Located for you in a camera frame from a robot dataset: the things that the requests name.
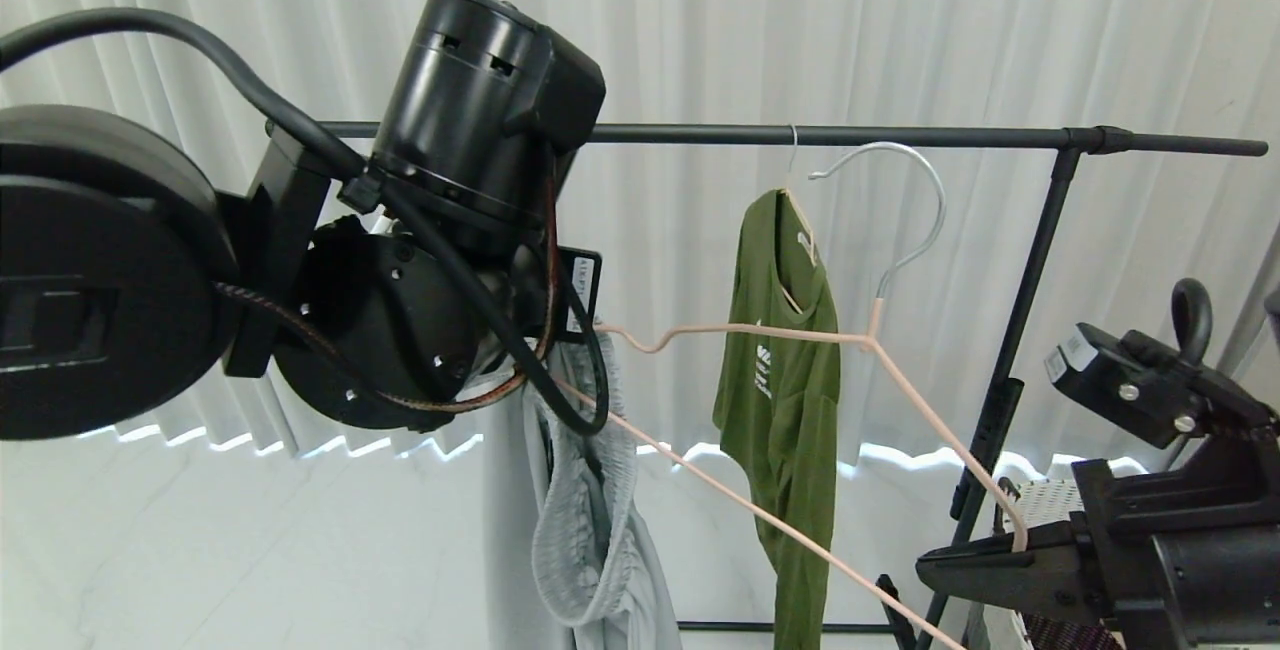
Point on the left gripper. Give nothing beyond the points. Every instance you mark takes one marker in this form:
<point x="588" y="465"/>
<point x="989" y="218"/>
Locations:
<point x="585" y="295"/>

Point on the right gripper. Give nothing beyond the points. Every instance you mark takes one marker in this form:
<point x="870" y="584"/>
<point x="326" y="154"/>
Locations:
<point x="1200" y="560"/>

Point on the pink clothes hanger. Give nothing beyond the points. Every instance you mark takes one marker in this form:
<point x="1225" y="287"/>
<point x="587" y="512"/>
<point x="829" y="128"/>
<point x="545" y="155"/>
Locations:
<point x="873" y="335"/>
<point x="795" y="205"/>

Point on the pale grey garment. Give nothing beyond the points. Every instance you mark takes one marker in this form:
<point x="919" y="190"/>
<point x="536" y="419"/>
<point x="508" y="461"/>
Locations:
<point x="580" y="530"/>

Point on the green printed shirt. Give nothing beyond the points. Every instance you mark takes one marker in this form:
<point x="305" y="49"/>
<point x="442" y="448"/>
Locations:
<point x="790" y="410"/>

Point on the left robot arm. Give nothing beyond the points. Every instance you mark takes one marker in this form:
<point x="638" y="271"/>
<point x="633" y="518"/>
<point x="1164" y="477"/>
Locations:
<point x="470" y="110"/>

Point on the white laundry basket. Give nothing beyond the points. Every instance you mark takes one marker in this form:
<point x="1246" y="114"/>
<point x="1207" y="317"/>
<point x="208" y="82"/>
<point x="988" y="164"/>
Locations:
<point x="1040" y="505"/>

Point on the black clothes rack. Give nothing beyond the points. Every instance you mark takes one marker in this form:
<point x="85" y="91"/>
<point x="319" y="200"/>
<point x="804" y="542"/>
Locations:
<point x="900" y="136"/>

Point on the white curtain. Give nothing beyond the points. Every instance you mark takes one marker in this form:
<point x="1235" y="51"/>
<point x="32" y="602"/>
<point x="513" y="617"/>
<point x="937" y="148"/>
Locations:
<point x="800" y="20"/>

